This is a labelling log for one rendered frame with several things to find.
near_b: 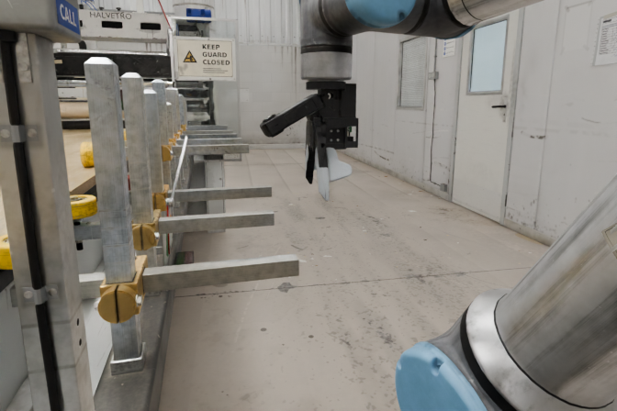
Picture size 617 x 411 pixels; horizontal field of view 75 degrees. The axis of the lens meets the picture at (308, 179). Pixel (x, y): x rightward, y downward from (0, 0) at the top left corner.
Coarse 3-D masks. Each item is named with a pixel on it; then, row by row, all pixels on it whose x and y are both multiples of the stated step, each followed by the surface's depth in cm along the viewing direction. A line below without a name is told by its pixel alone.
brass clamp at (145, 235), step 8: (160, 216) 91; (136, 224) 81; (144, 224) 81; (152, 224) 82; (136, 232) 79; (144, 232) 79; (152, 232) 80; (136, 240) 79; (144, 240) 80; (152, 240) 80; (136, 248) 80; (144, 248) 80
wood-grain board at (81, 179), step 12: (72, 132) 277; (84, 132) 277; (72, 144) 198; (72, 156) 154; (72, 168) 126; (84, 168) 126; (72, 180) 106; (84, 180) 106; (0, 192) 92; (72, 192) 94; (84, 192) 104; (0, 204) 81; (0, 216) 73; (0, 228) 65
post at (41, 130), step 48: (0, 48) 27; (48, 48) 31; (0, 96) 28; (48, 96) 30; (0, 144) 29; (48, 144) 30; (48, 192) 30; (48, 240) 31; (48, 288) 31; (48, 336) 32; (48, 384) 32
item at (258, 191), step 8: (168, 192) 110; (176, 192) 111; (184, 192) 111; (192, 192) 112; (200, 192) 112; (208, 192) 113; (216, 192) 114; (224, 192) 114; (232, 192) 115; (240, 192) 115; (248, 192) 116; (256, 192) 116; (264, 192) 117; (176, 200) 111; (184, 200) 112; (192, 200) 112; (200, 200) 113; (208, 200) 113
